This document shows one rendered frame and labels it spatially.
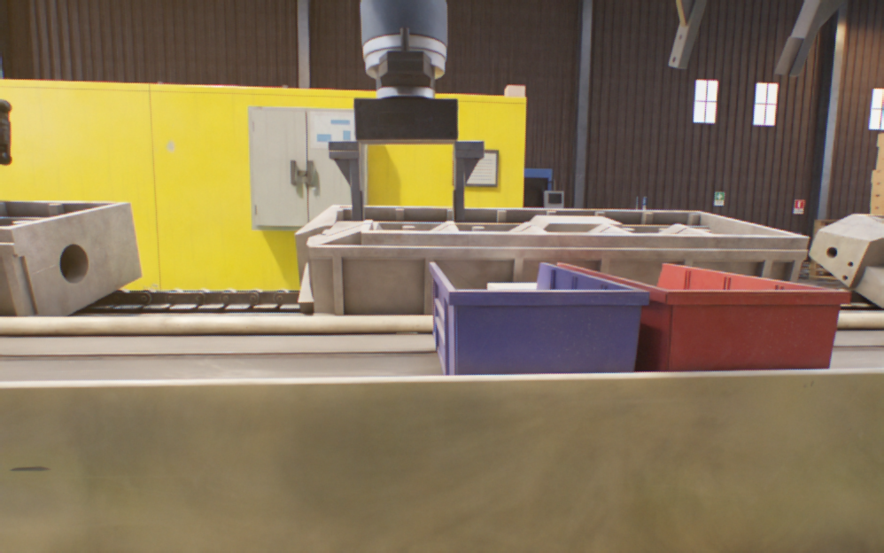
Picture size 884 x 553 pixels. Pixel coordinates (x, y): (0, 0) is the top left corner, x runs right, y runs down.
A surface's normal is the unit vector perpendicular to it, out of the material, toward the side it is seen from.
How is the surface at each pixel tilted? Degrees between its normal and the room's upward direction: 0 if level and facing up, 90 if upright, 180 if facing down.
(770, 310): 92
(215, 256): 90
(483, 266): 100
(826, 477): 90
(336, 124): 90
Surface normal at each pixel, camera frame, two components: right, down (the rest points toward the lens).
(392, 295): 0.08, 0.28
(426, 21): 0.57, 0.12
